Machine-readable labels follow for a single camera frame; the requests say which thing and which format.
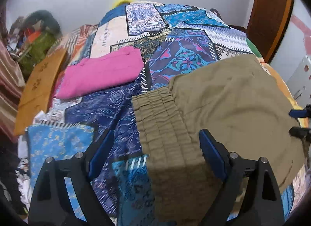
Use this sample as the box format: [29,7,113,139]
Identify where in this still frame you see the olive green pants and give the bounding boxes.
[132,55,306,225]

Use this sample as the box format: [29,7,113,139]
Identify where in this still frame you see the orange green fleece blanket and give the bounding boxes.
[246,37,311,129]

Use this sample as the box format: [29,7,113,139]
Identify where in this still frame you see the white plastic furniture piece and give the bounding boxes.
[287,56,311,107]

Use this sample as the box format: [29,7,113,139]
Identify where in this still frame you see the pink folded cloth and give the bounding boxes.
[55,46,144,100]

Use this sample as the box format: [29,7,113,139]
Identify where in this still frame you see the striped pink curtain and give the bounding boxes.
[1,6,25,143]

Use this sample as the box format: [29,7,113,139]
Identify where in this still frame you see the brown wooden door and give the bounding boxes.
[247,0,294,63]

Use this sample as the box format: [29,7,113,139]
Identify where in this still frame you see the patchwork patterned bedsheet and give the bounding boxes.
[18,1,302,226]

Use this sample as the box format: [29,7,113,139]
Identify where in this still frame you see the green bag with clothes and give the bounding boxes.
[7,10,62,78]

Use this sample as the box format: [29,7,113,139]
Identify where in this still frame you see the yellow pillow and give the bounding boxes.
[112,0,136,9]

